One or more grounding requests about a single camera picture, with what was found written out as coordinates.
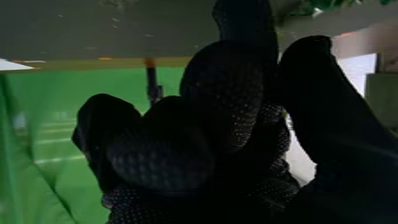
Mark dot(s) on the green sprig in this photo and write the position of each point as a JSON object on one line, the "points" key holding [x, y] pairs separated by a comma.
{"points": [[329, 4]]}

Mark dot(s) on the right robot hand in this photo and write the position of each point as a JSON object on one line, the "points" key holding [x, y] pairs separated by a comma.
{"points": [[236, 140]]}

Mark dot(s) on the dark mat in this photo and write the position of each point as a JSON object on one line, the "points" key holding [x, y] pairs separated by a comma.
{"points": [[89, 30]]}

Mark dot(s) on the black backdrop stand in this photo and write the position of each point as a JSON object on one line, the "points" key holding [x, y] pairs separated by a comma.
{"points": [[153, 83]]}

